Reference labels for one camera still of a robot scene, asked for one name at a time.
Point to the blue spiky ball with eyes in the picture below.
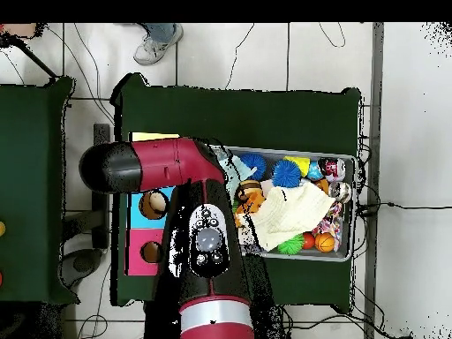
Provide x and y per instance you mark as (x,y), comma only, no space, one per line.
(286,173)

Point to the polka-dot cloth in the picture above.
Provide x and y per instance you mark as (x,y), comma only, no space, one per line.
(330,226)

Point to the yellow foam wedge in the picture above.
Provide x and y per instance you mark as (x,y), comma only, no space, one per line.
(302,164)

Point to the crushed soda can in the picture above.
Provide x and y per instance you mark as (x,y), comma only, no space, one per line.
(332,169)

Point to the cream waffle cloth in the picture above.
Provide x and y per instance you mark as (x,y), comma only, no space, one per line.
(293,212)

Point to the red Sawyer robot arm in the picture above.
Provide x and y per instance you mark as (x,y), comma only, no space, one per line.
(159,166)

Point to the dark green table cloth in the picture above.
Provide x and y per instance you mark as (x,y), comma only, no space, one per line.
(247,116)

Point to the black upright bar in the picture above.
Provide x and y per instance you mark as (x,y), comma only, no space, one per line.
(102,132)

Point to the shallow mesh bin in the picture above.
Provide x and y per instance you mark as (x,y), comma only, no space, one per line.
(348,247)

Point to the toy burger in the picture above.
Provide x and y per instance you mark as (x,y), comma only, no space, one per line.
(250,189)

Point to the wooden three-hole box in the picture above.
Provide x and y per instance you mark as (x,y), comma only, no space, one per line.
(141,247)

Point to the dark green side table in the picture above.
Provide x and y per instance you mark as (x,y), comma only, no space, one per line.
(31,176)

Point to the mint green waffle cloth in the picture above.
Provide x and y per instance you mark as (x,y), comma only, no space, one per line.
(243,171)

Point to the person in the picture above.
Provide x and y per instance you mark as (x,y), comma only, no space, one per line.
(155,49)

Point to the green spiky ball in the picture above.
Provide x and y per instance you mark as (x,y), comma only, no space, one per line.
(291,244)

